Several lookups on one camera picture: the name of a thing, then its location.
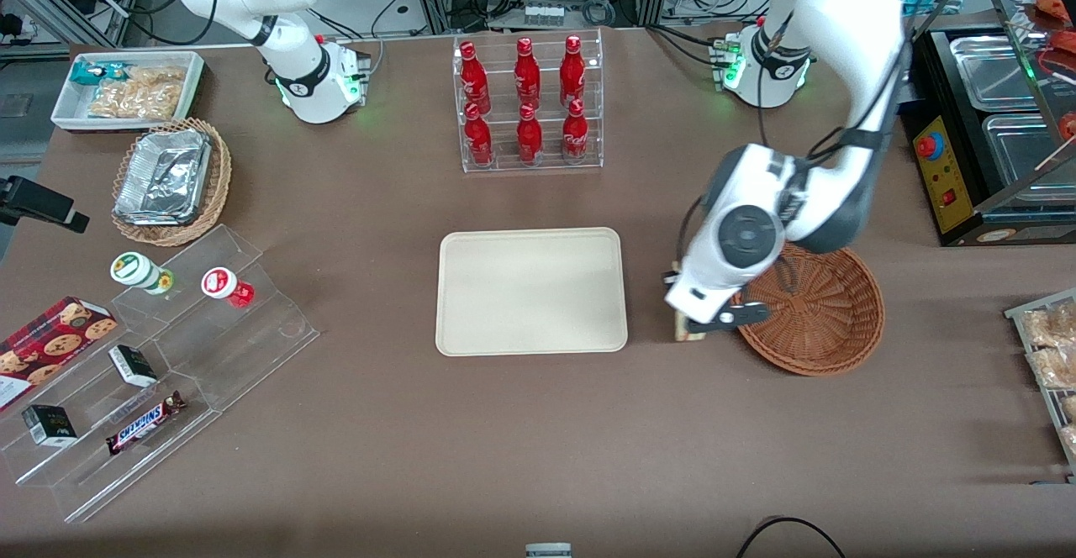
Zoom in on black camera device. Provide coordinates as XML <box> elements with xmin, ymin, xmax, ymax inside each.
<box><xmin>0</xmin><ymin>176</ymin><xmax>91</xmax><ymax>234</ymax></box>

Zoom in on small black box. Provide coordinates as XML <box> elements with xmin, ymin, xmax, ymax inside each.
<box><xmin>108</xmin><ymin>345</ymin><xmax>158</xmax><ymax>388</ymax></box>
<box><xmin>21</xmin><ymin>404</ymin><xmax>78</xmax><ymax>447</ymax></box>

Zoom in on white rectangular snack bin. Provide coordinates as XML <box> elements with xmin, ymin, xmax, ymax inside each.
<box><xmin>50</xmin><ymin>51</ymin><xmax>207</xmax><ymax>134</ymax></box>

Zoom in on steel warmer pan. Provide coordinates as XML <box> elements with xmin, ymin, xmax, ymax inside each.
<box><xmin>982</xmin><ymin>113</ymin><xmax>1076</xmax><ymax>187</ymax></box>
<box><xmin>950</xmin><ymin>34</ymin><xmax>1043</xmax><ymax>113</ymax></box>

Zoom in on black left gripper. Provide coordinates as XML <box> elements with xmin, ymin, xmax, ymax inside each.
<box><xmin>662</xmin><ymin>262</ymin><xmax>712</xmax><ymax>334</ymax></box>

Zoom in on brown wicker basket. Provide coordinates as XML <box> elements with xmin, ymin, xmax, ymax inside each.
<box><xmin>730</xmin><ymin>243</ymin><xmax>885</xmax><ymax>376</ymax></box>

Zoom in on clear acrylic bottle rack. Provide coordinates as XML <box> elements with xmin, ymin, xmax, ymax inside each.
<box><xmin>452</xmin><ymin>29</ymin><xmax>604</xmax><ymax>174</ymax></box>

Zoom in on red cookie box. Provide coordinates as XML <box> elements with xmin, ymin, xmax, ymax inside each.
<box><xmin>0</xmin><ymin>296</ymin><xmax>119</xmax><ymax>412</ymax></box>

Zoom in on tray of wrapped bread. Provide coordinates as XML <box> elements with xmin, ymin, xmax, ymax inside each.
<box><xmin>1005</xmin><ymin>289</ymin><xmax>1076</xmax><ymax>485</ymax></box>

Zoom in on beige plastic tray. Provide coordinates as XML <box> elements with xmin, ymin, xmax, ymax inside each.
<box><xmin>435</xmin><ymin>228</ymin><xmax>629</xmax><ymax>357</ymax></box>

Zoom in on green lid yogurt cup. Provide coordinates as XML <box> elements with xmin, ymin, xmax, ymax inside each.
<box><xmin>110</xmin><ymin>252</ymin><xmax>175</xmax><ymax>295</ymax></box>

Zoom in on snickers chocolate bar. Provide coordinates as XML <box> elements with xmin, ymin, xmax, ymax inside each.
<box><xmin>105</xmin><ymin>391</ymin><xmax>187</xmax><ymax>456</ymax></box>

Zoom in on clear bag of crackers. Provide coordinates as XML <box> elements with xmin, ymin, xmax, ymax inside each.
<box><xmin>126</xmin><ymin>65</ymin><xmax>187</xmax><ymax>88</ymax></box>
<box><xmin>88</xmin><ymin>79</ymin><xmax>182</xmax><ymax>119</ymax></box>

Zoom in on red cola bottle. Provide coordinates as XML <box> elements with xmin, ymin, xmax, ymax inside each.
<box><xmin>514</xmin><ymin>37</ymin><xmax>541</xmax><ymax>110</ymax></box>
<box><xmin>562</xmin><ymin>98</ymin><xmax>589</xmax><ymax>161</ymax></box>
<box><xmin>517</xmin><ymin>103</ymin><xmax>545</xmax><ymax>164</ymax></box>
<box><xmin>464</xmin><ymin>103</ymin><xmax>494</xmax><ymax>166</ymax></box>
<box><xmin>459</xmin><ymin>41</ymin><xmax>491</xmax><ymax>113</ymax></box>
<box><xmin>561</xmin><ymin>34</ymin><xmax>587</xmax><ymax>107</ymax></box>

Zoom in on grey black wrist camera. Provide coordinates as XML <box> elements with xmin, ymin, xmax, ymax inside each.
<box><xmin>706</xmin><ymin>300</ymin><xmax>771</xmax><ymax>334</ymax></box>

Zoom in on black food warmer cabinet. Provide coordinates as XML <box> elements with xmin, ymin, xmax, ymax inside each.
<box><xmin>901</xmin><ymin>0</ymin><xmax>1076</xmax><ymax>248</ymax></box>

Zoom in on teal snack packet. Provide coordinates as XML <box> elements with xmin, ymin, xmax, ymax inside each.
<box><xmin>70</xmin><ymin>61</ymin><xmax>127</xmax><ymax>87</ymax></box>

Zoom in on black cable loop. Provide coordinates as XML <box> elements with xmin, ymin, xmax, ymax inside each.
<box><xmin>737</xmin><ymin>516</ymin><xmax>847</xmax><ymax>558</ymax></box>

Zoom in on clear acrylic step riser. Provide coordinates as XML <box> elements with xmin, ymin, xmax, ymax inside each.
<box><xmin>0</xmin><ymin>335</ymin><xmax>221</xmax><ymax>524</ymax></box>
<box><xmin>109</xmin><ymin>224</ymin><xmax>320</xmax><ymax>412</ymax></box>

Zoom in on stack of foil trays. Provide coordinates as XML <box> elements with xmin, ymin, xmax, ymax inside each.
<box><xmin>113</xmin><ymin>128</ymin><xmax>213</xmax><ymax>227</ymax></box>

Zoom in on light wicker basket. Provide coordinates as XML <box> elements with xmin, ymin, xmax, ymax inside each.
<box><xmin>111</xmin><ymin>118</ymin><xmax>232</xmax><ymax>247</ymax></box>

